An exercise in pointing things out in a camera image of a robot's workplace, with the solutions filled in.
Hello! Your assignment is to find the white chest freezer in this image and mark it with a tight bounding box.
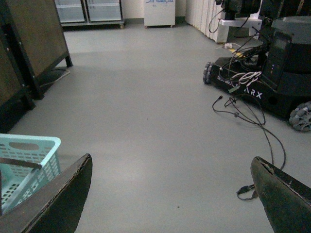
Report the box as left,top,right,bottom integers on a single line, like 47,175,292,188
143,0,176,27

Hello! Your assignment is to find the dark basket handle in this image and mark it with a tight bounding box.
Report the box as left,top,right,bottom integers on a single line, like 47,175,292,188
0,158,42,215

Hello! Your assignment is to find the grey omni wheel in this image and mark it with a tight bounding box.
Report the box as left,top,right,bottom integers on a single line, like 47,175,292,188
203,62,213,84
289,101,311,133

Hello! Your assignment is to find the glass door display fridge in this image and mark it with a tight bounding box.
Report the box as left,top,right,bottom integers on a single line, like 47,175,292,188
55,0,125,29

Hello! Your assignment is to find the grey omni wheel rear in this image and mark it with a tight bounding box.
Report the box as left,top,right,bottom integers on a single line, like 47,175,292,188
289,101,311,133

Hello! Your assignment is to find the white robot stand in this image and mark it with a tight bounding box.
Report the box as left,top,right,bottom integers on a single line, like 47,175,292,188
211,14,262,44

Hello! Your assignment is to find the light blue plastic basket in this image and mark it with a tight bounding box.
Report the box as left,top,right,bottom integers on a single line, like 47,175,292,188
0,133,61,215

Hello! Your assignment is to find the black cable on floor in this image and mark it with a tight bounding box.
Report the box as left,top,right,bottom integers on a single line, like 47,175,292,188
212,96,287,200

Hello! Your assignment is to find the dark wooden cabinet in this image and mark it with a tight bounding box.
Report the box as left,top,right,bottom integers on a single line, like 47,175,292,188
0,0,72,133

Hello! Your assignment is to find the white bundled cable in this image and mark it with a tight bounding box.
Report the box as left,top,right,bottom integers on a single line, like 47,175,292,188
232,71,262,87

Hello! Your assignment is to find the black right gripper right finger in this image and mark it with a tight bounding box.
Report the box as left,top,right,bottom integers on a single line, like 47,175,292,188
250,156,311,233

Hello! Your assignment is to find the grey omni wheel front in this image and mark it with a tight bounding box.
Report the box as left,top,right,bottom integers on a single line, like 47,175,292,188
203,62,213,84

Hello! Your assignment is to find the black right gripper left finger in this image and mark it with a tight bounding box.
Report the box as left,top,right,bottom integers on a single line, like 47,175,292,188
0,153,93,233

